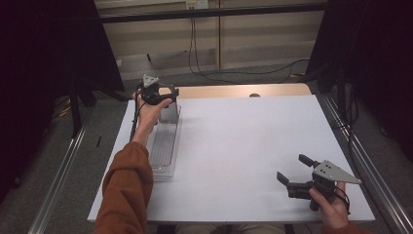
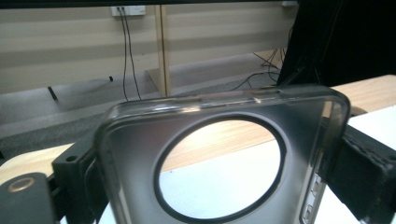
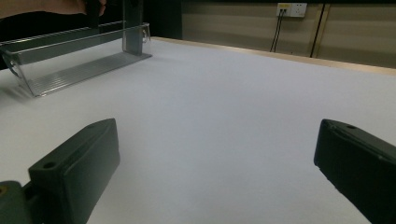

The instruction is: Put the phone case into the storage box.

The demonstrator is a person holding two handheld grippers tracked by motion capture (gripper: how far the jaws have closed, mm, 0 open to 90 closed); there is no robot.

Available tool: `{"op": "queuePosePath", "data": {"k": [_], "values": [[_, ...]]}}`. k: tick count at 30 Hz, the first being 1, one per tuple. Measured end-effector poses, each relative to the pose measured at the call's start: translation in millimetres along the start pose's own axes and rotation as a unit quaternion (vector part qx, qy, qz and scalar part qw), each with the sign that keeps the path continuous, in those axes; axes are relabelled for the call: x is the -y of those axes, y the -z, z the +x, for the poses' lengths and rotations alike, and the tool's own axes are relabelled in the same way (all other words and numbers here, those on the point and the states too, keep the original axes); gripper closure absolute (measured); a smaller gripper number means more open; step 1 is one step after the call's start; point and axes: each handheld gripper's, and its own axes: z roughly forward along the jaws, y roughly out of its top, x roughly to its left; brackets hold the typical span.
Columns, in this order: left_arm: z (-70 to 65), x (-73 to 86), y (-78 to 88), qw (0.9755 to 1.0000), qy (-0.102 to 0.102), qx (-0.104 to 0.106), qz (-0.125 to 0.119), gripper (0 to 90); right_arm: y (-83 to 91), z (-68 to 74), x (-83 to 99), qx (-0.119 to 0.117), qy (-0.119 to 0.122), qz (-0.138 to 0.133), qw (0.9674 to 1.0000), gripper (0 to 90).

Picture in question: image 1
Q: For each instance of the person's right hand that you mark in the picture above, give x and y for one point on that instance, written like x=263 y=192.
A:
x=331 y=208

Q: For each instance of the person's left hand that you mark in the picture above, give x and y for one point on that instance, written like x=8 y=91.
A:
x=147 y=118

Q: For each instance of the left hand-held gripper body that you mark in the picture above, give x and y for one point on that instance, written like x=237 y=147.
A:
x=151 y=91

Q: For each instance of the black horizontal bar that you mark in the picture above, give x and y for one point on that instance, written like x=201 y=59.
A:
x=211 y=13

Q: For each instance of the white table sheet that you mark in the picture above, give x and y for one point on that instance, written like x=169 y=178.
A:
x=233 y=162

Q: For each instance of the metal floor rail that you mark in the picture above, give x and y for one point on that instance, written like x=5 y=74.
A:
x=55 y=188
x=373 y=162

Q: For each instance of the black stand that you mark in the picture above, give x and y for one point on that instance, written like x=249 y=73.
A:
x=341 y=94
x=75 y=107

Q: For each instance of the small black floor object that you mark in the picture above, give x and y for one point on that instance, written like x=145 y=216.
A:
x=99 y=141

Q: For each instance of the white wall outlet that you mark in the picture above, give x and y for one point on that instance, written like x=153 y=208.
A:
x=196 y=4

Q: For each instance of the clear plastic packaging box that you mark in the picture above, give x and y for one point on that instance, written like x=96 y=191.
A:
x=165 y=146

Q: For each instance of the wooden table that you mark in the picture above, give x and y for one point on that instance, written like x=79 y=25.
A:
x=233 y=91

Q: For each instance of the black curtain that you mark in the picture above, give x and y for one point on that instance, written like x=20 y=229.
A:
x=373 y=58
x=42 y=65

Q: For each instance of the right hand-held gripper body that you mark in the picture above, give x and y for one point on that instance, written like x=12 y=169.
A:
x=324 y=182

